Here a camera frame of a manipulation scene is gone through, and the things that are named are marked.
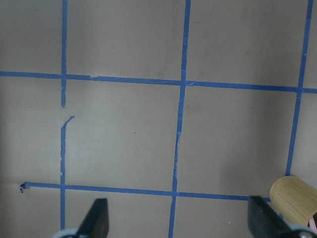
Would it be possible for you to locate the bamboo cylinder holder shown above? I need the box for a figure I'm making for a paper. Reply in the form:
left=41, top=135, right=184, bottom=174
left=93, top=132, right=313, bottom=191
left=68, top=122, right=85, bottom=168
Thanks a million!
left=269, top=176, right=317, bottom=227

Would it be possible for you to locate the pink chopstick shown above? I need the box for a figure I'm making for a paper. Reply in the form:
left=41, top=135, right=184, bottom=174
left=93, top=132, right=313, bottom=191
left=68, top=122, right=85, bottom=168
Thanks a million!
left=309, top=217, right=317, bottom=235

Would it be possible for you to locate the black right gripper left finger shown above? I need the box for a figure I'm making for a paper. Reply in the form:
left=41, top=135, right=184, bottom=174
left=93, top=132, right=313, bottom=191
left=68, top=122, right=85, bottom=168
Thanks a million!
left=77, top=198, right=109, bottom=238

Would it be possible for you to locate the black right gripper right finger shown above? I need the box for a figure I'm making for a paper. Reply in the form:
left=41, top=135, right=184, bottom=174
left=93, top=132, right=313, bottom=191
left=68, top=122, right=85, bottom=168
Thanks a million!
left=248, top=196, right=292, bottom=238

